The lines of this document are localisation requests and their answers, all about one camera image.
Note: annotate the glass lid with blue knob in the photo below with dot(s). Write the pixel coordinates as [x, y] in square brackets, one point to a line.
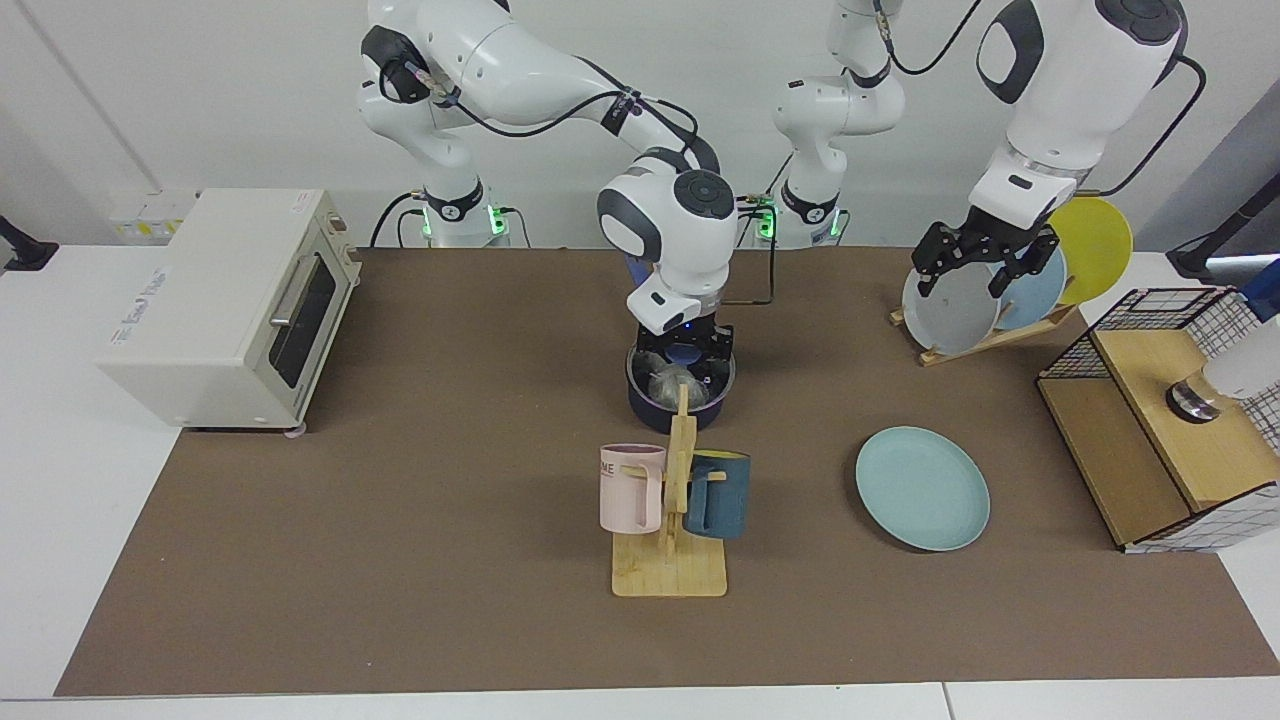
[685, 352]

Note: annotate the light blue plate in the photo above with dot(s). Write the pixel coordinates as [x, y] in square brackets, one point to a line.
[1040, 292]

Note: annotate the grey plate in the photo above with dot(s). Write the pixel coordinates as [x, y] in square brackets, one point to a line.
[950, 318]

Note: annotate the wooden plate rack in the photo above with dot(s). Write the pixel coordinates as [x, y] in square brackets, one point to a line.
[1000, 343]

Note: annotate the yellow plate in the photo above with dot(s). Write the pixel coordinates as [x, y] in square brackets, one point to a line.
[1095, 250]

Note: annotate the pale green plate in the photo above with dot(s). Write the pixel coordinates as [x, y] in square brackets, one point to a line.
[920, 490]

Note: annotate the dark teal cup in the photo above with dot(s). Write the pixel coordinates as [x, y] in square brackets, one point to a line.
[725, 500]

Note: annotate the pink cup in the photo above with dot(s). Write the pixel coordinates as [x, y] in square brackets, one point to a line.
[625, 495]

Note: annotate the wooden cup stand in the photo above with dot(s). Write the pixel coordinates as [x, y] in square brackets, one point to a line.
[670, 570]

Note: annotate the white bottle with silver cap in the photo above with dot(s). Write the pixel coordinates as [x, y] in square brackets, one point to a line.
[1240, 370]

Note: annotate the brown table cloth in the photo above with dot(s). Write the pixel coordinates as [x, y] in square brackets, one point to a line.
[400, 560]

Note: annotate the pale toaster oven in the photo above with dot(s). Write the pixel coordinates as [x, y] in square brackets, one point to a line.
[220, 300]

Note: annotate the white wall socket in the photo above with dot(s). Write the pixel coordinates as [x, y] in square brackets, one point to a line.
[150, 215]

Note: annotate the black clamp mount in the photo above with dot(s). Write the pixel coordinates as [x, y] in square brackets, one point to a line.
[25, 250]

